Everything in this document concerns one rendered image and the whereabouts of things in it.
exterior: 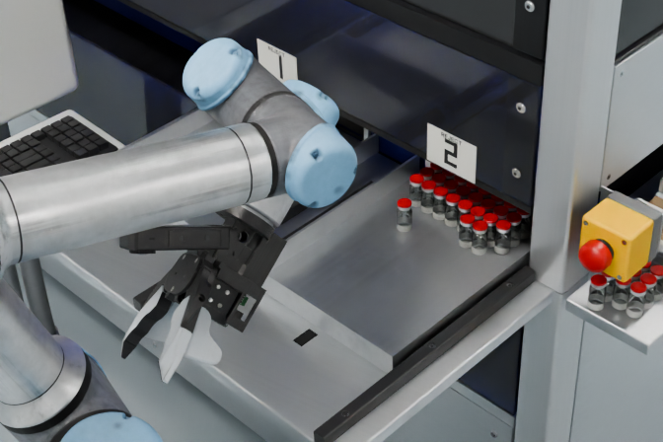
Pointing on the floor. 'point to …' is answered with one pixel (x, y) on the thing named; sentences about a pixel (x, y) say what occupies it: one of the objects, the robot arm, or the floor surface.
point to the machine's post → (567, 174)
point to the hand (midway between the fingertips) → (135, 367)
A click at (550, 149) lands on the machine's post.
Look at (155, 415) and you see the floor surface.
